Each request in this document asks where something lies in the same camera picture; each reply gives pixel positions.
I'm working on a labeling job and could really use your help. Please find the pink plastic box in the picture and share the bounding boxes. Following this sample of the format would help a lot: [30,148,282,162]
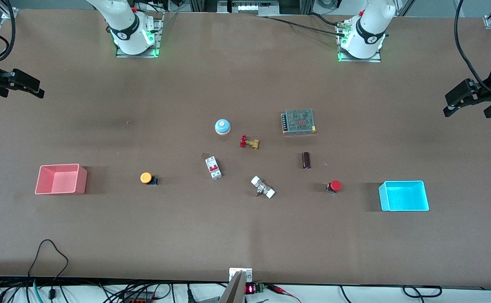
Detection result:
[35,163,88,196]

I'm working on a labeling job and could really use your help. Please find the cyan plastic box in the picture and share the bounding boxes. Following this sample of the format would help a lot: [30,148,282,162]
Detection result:
[378,180,430,212]

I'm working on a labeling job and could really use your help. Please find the metal mesh power supply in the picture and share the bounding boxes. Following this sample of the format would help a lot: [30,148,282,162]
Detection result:
[281,109,317,136]

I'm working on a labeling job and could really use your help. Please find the blue dome bell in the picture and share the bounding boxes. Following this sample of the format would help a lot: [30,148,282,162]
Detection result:
[214,118,232,136]

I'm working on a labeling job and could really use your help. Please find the white plastic valve fitting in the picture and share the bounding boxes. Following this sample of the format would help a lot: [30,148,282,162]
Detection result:
[250,175,276,199]

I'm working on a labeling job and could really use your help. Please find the white power strip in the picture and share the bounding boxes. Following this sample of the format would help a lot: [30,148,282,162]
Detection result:
[218,0,280,15]

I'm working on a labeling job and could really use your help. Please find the black power strip red switches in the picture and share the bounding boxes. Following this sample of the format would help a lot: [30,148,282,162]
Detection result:
[118,290,158,303]

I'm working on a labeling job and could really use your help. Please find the white mounting plate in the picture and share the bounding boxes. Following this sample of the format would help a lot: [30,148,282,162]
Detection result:
[229,268,253,283]

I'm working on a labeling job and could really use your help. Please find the grey metal bar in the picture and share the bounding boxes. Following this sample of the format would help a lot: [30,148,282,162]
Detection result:
[219,271,246,303]

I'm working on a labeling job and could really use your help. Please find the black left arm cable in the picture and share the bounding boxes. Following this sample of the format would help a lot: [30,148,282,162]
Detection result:
[454,0,491,92]

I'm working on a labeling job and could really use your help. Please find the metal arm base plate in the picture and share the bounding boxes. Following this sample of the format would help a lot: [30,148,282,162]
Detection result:
[337,19,383,63]
[115,12,165,58]

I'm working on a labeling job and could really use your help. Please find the black cable to arm base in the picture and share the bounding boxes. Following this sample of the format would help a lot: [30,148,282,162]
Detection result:
[265,13,348,37]

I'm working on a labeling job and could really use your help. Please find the thin black looped table cable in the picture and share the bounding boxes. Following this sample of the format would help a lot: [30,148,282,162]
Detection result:
[27,239,69,291]

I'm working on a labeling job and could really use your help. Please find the black cable loop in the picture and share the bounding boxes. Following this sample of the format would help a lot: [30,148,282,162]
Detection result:
[403,285,443,299]

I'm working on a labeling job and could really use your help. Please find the white circuit breaker red switch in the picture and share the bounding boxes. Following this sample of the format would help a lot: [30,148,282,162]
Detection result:
[204,156,223,181]

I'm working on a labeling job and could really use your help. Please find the green cable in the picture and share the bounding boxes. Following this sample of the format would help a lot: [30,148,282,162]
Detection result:
[32,279,45,303]

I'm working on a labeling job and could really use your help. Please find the brass valve with red handle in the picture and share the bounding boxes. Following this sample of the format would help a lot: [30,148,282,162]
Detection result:
[239,135,260,151]

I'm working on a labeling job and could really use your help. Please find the red clip lead wire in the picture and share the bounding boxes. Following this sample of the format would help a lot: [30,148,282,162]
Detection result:
[266,284,303,303]

